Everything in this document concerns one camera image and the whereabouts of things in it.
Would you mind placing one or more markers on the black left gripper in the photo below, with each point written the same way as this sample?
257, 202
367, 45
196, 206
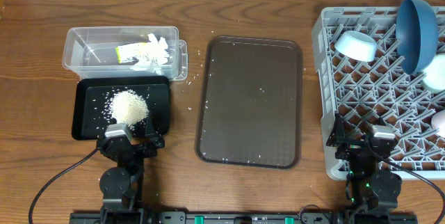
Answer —
151, 140

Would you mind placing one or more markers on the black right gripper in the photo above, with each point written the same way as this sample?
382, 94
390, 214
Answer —
350, 146

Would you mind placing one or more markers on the white napkin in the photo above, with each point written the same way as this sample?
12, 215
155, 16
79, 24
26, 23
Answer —
154, 52

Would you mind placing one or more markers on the light blue rice bowl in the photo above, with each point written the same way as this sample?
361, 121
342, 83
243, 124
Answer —
356, 45

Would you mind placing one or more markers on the yellow green snack wrapper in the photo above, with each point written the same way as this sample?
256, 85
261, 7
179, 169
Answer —
131, 52

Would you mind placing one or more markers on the pink white cup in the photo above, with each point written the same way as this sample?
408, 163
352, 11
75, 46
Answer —
438, 123

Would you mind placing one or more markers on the mint green bowl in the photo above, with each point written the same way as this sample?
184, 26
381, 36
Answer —
434, 75

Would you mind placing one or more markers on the dark blue plate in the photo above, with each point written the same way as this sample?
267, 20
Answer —
418, 33

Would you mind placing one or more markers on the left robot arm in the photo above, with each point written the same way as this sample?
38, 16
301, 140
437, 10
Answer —
122, 185

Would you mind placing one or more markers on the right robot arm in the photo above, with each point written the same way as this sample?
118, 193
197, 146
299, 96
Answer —
370, 189

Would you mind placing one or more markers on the grey dishwasher rack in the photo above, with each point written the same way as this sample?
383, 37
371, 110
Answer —
364, 93

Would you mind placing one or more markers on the pile of white rice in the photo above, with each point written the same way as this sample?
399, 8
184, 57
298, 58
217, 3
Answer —
126, 107

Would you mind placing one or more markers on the black plastic tray bin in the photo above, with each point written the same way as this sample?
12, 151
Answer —
92, 111

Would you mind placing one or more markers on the clear plastic bin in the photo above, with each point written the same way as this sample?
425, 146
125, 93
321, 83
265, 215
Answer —
90, 52

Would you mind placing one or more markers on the brown serving tray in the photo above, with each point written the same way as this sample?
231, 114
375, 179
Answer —
251, 103

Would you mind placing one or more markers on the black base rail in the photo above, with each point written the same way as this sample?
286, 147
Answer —
179, 217

